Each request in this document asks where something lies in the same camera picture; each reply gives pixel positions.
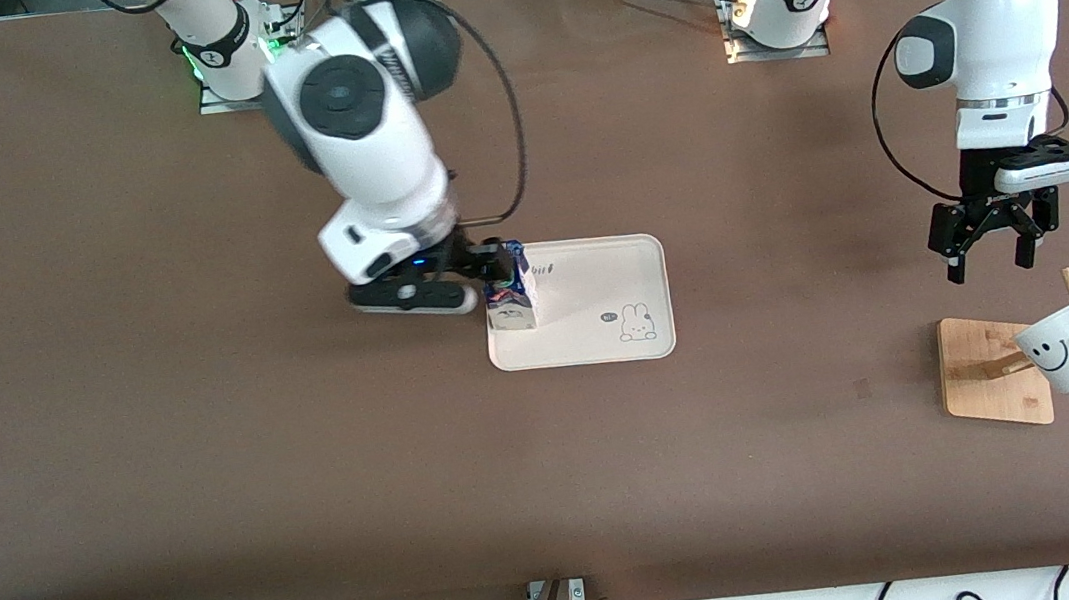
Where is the blue white milk carton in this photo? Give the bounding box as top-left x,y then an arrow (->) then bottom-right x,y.
477,237 -> 543,335

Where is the cream rabbit print tray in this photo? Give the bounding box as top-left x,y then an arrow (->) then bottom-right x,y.
477,228 -> 680,378

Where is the wooden mug rack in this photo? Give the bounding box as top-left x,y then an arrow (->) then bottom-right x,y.
930,267 -> 1069,438

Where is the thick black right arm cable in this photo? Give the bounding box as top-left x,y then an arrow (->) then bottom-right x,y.
349,0 -> 534,238

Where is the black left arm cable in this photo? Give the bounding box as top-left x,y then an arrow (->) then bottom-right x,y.
862,18 -> 979,213

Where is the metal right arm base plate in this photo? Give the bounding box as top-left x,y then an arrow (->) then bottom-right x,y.
187,3 -> 312,118

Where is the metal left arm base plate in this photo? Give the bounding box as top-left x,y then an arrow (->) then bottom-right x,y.
714,0 -> 833,69

